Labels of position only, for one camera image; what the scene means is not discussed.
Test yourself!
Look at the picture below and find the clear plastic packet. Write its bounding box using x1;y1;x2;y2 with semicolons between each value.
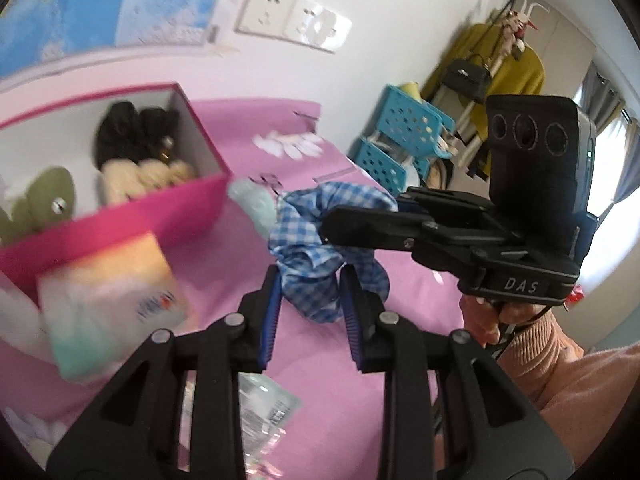
181;372;304;480

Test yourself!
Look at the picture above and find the pink printed blanket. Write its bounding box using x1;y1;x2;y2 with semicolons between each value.
0;99;501;480

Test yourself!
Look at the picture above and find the pastel tissue pack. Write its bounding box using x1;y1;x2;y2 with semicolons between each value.
39;231;192;382

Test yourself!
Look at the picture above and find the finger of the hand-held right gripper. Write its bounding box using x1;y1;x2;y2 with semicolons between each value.
319;204;427;262
397;186;483;212

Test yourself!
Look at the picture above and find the black scrunchie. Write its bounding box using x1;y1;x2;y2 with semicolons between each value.
94;101;182;170

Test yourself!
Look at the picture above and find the green plush toy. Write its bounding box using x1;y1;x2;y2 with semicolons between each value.
0;165;77;250

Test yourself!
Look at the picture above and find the beige scrunchie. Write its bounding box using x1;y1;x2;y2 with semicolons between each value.
99;157;198;207

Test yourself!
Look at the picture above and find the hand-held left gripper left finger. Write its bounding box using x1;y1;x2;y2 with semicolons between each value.
47;264;282;480

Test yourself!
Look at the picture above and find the white coat rack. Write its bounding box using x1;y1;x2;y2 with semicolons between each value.
492;0;552;63

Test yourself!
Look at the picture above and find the blue checked scrunchie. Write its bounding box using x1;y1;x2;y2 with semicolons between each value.
269;181;400;325

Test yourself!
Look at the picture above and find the colourful wall map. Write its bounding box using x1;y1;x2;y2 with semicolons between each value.
0;0;237;80

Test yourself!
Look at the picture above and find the black handbag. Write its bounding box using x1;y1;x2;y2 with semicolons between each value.
442;57;495;105

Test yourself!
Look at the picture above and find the white wall socket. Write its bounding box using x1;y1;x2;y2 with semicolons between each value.
287;1;353;55
236;0;297;37

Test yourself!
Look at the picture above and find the yellow garment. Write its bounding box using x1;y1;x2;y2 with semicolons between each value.
421;22;547;173

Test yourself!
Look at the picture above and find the pink cardboard box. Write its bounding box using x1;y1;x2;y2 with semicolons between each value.
0;82;234;311

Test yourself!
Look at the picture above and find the grey curtain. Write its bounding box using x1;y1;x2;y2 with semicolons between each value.
579;60;640;213

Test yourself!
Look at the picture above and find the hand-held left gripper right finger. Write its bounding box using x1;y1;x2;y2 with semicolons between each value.
339;265;576;480

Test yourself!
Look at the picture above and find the blue plastic rack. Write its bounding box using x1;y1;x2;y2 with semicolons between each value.
357;84;457;195

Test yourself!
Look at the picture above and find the person's right hand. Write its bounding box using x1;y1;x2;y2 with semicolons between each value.
459;294;540;348

